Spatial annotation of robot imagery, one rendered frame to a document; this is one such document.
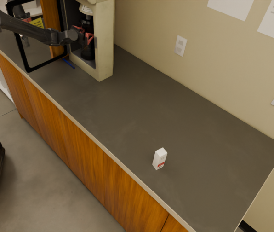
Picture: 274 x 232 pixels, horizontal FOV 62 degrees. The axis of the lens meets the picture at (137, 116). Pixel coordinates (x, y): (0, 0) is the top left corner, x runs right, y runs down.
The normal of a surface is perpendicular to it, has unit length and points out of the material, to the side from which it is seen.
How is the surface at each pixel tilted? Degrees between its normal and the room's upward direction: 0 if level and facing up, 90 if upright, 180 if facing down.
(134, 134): 0
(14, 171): 0
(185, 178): 0
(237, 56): 90
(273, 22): 90
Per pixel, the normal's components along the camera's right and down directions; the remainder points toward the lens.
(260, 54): -0.70, 0.47
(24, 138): 0.09, -0.70
